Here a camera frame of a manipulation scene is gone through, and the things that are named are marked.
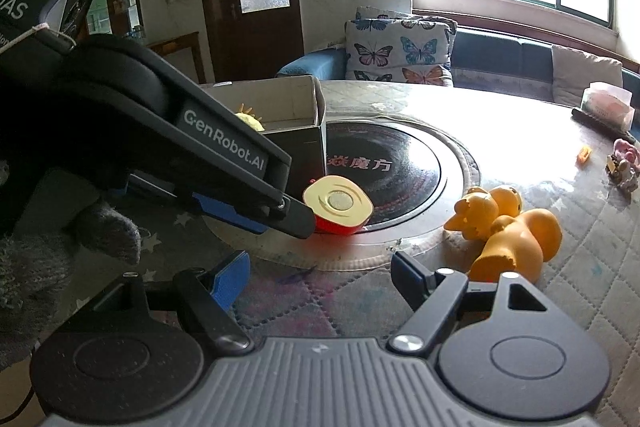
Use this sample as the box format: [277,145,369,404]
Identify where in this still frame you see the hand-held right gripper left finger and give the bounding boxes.
[65,249,254,355]

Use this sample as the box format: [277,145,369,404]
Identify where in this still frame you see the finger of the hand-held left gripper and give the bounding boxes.
[191,192,269,236]
[264,195,317,241]

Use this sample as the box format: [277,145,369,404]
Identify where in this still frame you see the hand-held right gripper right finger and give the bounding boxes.
[389,251,567,354]

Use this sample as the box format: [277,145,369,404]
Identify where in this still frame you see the red and cream round toy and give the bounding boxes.
[302,175,375,237]

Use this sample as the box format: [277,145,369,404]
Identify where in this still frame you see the small orange rubber duck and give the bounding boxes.
[443,185,524,241]

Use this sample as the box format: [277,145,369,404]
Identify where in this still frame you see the black cardboard box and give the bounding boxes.
[199,75,329,188]

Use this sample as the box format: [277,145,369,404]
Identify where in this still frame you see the large orange rubber duck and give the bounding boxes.
[470,208,564,284]

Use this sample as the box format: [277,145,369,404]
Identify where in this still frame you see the person's left hand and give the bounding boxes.
[0,201,142,361]

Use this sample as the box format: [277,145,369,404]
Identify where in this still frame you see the wooden sideboard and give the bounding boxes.
[145,31,207,84]

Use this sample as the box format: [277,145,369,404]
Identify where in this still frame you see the yellow plush toy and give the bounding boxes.
[234,104,266,133]

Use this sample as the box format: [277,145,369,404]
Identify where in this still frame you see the black round induction cooktop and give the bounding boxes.
[320,114,483,258]

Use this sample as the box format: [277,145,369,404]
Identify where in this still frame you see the butterfly print pillow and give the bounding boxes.
[355,6,459,38]
[345,19,454,86]

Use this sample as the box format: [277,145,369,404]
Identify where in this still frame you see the small figurine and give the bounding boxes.
[604,154,639,193]

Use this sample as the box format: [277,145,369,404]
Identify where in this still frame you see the blue sofa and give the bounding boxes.
[276,26,640,108]

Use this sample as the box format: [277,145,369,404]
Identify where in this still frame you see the pink small toy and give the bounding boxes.
[614,138,640,166]

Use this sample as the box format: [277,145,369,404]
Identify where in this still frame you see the clear tissue box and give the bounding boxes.
[580,82,635,132]

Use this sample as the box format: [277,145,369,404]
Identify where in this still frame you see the grey sofa cushion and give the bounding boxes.
[551,44,624,108]

